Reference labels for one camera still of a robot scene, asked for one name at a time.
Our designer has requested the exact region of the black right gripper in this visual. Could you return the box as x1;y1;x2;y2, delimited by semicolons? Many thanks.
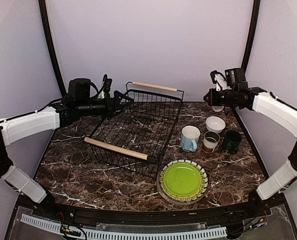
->
204;87;238;106

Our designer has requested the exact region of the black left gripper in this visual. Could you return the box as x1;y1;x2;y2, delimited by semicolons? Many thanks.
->
77;90;134;120

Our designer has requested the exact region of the beige ribbed cup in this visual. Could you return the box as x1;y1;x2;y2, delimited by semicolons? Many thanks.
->
211;106;224;112

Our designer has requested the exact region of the white bowl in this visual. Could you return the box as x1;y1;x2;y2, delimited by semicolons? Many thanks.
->
205;116;226;134

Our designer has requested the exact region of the white cup with brown band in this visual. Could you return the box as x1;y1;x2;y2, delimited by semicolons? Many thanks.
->
202;131;221;153

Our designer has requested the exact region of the light blue mug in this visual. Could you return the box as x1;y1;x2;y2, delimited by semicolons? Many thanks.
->
180;125;201;152

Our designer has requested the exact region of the dark green mug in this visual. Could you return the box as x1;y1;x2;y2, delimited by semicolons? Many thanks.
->
222;130;242;154

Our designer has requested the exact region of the blue striped white plate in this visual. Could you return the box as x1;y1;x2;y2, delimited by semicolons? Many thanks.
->
158;159;209;202

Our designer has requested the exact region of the bright green plate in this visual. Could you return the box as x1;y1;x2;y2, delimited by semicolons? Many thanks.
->
161;162;206;197

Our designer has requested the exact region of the woven yellow green plate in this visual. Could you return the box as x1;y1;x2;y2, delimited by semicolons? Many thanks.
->
161;161;206;200

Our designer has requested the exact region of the grey deer pattern plate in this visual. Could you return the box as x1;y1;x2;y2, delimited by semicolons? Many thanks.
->
156;176;204;206

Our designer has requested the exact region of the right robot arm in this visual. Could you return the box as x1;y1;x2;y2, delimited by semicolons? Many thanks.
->
203;87;297;217

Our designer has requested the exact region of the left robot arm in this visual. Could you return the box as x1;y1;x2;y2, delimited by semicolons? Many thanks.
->
0;91;134;218

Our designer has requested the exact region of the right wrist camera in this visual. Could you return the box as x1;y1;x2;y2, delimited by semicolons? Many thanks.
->
210;68;249;92

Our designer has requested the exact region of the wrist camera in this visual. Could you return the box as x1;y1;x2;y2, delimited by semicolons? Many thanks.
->
210;68;249;92
67;73;114;103

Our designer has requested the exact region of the black wire dish rack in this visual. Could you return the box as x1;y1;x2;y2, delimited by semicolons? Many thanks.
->
84;82;184;179

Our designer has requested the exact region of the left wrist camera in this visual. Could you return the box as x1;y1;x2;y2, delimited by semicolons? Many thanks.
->
67;73;114;103

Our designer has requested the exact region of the black front rail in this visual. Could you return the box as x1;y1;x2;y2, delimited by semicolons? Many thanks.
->
18;194;272;230

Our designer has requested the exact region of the white cable duct strip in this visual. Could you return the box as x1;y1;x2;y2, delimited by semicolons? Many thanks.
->
20;213;228;240

